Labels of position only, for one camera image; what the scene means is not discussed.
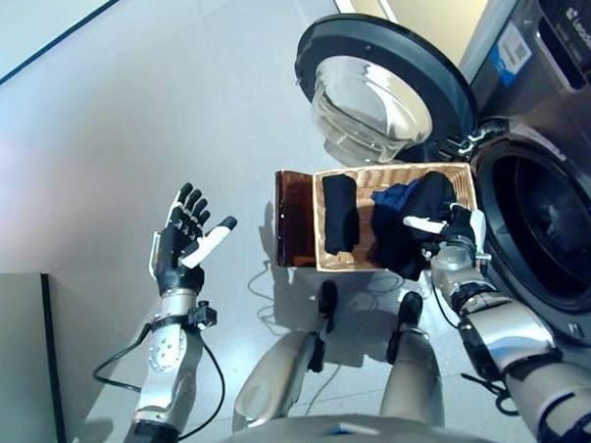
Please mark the silver door hinge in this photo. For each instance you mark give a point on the silver door hinge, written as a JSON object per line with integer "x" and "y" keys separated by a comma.
{"x": 461, "y": 143}

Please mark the woven wicker basket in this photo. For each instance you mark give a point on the woven wicker basket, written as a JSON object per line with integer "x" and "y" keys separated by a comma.
{"x": 421, "y": 172}

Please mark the silver left robot leg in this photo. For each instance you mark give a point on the silver left robot leg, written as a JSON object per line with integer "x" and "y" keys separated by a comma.
{"x": 282, "y": 359}

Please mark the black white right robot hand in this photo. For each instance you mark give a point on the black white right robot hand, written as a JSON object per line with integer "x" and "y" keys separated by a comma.
{"x": 462, "y": 224}

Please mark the round glass washing machine door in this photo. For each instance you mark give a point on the round glass washing machine door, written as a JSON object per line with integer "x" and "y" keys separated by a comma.
{"x": 368, "y": 95}

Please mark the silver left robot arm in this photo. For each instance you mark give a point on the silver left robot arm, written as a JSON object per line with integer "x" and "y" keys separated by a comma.
{"x": 166, "y": 350}

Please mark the white cream shelf unit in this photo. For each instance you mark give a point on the white cream shelf unit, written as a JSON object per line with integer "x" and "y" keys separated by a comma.
{"x": 414, "y": 10}

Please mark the grey robot torso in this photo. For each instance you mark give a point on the grey robot torso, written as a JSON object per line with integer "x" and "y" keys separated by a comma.
{"x": 334, "y": 435}

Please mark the grey front-load washing machine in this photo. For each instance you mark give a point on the grey front-load washing machine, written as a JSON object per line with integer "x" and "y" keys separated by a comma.
{"x": 516, "y": 99}

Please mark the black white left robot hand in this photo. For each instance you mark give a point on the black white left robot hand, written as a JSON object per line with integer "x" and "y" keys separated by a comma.
{"x": 174, "y": 251}

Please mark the silver right robot leg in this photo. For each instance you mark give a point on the silver right robot leg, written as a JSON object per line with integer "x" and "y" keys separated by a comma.
{"x": 415, "y": 368}

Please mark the black garment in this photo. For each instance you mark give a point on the black garment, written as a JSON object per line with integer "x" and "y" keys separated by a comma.
{"x": 339, "y": 214}
{"x": 400, "y": 256}

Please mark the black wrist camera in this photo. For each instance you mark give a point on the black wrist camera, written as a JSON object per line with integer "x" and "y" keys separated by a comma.
{"x": 204, "y": 315}

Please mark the blue white energy label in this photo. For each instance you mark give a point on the blue white energy label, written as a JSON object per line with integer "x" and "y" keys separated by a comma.
{"x": 511, "y": 50}

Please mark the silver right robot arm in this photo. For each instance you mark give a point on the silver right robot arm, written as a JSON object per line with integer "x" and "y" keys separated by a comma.
{"x": 516, "y": 329}

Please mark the blue garment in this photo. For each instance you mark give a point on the blue garment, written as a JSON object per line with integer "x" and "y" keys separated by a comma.
{"x": 392, "y": 197}

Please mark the silver robot leg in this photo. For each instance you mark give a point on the silver robot leg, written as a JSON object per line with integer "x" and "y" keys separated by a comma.
{"x": 415, "y": 368}
{"x": 282, "y": 359}

